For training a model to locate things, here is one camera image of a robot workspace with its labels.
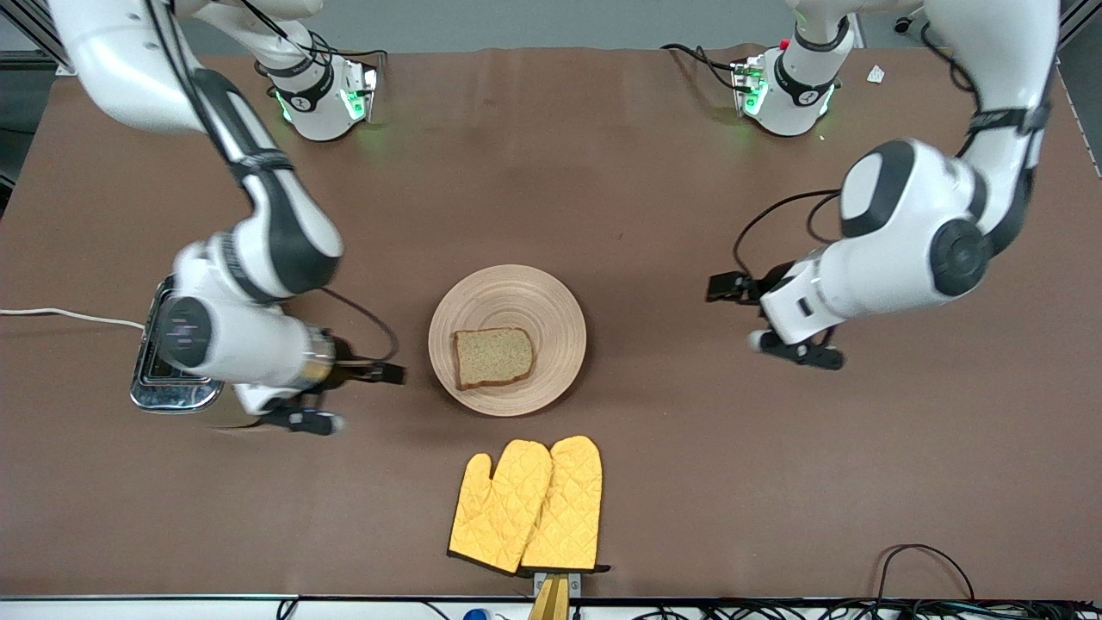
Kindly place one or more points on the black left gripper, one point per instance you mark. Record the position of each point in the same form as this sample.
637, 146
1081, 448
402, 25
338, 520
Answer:
772, 282

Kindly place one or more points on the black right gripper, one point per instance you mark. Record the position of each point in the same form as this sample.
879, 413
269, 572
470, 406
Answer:
346, 356

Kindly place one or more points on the brown toast slice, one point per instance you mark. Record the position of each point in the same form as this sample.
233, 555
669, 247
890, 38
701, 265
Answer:
492, 357

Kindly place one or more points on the round wooden plate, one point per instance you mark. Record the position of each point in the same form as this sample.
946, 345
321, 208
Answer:
516, 293

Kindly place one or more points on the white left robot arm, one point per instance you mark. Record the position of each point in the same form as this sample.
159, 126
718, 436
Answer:
904, 224

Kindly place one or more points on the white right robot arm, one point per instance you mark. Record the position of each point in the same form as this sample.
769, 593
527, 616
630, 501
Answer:
275, 224

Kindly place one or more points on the brown table cover sheet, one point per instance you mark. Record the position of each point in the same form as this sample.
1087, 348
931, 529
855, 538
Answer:
603, 172

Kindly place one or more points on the yellow quilted oven mitt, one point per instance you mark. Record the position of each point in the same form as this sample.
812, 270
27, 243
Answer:
568, 508
495, 517

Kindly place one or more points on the green lit base connector box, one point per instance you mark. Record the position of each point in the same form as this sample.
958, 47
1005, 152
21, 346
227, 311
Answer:
360, 93
749, 86

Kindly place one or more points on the cream and chrome toaster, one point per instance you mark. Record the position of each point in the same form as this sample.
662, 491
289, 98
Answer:
164, 393

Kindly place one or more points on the white paper scrap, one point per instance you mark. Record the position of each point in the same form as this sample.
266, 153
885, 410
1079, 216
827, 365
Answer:
876, 74

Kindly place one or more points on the yellow wooden strip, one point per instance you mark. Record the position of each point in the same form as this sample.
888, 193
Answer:
551, 603

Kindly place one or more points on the black chair caster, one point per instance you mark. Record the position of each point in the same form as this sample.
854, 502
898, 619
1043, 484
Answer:
902, 24

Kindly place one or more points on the small metal bracket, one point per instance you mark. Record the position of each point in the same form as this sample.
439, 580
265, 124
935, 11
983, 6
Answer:
575, 584

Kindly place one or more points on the white table edge rail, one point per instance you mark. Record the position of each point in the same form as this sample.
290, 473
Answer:
172, 609

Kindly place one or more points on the aluminium frame profile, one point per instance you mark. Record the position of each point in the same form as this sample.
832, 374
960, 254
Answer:
34, 39

